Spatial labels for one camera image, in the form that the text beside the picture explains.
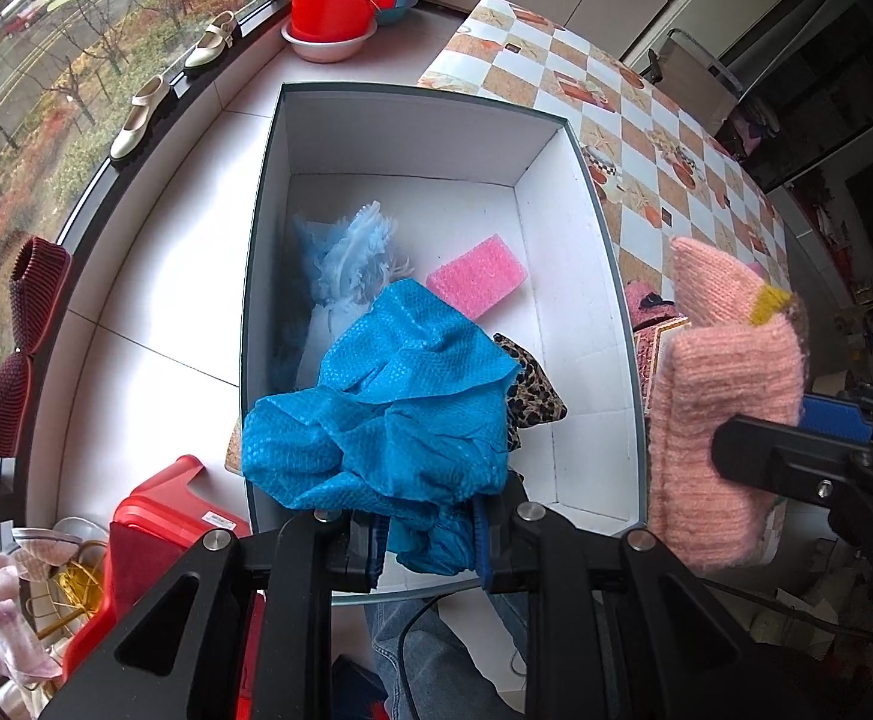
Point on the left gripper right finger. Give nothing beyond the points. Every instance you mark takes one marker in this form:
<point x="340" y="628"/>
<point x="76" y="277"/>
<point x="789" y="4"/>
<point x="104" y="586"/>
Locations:
<point x="498" y="563"/>

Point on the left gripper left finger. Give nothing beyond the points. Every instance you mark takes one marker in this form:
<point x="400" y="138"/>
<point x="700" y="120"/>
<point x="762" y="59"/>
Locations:
<point x="365" y="553"/>

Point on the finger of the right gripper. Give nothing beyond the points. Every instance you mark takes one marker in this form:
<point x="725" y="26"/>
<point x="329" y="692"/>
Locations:
<point x="836" y="418"/>
<point x="782" y="460"/>

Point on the pink striped knit hat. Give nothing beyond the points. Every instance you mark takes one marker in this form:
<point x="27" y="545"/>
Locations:
<point x="744" y="353"/>

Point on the leopard print scarf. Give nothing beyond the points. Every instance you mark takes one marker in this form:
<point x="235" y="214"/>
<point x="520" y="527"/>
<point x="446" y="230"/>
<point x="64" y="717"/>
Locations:
<point x="531" y="399"/>

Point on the pink navy knit hat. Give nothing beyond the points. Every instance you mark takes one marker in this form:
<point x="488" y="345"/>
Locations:
<point x="646" y="307"/>

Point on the pink foam sponge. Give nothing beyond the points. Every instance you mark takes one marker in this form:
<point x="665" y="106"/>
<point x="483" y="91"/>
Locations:
<point x="476" y="281"/>

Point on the light blue fluffy cloth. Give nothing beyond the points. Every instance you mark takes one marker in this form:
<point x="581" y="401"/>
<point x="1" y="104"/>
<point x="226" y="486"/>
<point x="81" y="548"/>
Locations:
<point x="335" y="272"/>

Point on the pink patterned tissue box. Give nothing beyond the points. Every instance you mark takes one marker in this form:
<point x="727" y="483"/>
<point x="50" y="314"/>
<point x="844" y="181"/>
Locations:
<point x="650" y="341"/>

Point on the red plastic stool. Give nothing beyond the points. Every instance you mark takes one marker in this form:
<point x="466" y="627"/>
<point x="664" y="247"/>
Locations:
<point x="150" y="530"/>

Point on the checkered patterned tablecloth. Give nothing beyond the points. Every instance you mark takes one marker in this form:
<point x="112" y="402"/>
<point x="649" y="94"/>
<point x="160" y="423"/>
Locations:
<point x="657" y="173"/>

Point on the white open cardboard box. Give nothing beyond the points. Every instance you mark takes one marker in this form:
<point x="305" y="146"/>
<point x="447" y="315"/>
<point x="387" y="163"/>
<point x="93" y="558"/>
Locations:
<point x="454" y="170"/>

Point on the folding chair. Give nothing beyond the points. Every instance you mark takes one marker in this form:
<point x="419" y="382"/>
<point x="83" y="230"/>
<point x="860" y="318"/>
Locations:
<point x="694" y="79"/>

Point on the pink fluffy slipper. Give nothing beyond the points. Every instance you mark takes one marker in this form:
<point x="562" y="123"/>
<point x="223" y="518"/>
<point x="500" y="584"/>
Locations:
<point x="23" y="658"/>

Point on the maroon slipper lower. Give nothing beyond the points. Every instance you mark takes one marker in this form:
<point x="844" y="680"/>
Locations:
<point x="15" y="387"/>

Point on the maroon slipper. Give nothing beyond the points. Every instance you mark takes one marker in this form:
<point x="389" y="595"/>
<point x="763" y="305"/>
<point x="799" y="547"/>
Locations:
<point x="36" y="282"/>
<point x="15" y="387"/>

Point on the maroon slipper upper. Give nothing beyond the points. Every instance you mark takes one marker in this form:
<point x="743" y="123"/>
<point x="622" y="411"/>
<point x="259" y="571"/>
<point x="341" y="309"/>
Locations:
<point x="36" y="282"/>

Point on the white shoe near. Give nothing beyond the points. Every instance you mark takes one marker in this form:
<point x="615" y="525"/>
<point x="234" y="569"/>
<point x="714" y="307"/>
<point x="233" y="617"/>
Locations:
<point x="152" y="100"/>

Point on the white shoe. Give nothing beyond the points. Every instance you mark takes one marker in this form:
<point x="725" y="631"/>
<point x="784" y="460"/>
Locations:
<point x="152" y="100"/>
<point x="218" y="36"/>

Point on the white basin under bucket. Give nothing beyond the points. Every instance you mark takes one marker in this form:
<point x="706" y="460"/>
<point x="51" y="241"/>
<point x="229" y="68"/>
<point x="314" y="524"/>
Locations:
<point x="332" y="52"/>

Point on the white shoe far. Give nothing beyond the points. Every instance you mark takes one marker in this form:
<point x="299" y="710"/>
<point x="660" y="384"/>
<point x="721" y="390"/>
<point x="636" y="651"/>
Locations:
<point x="218" y="36"/>

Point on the red plastic bucket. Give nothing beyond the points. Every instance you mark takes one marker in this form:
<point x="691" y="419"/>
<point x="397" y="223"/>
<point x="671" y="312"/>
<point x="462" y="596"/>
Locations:
<point x="332" y="21"/>

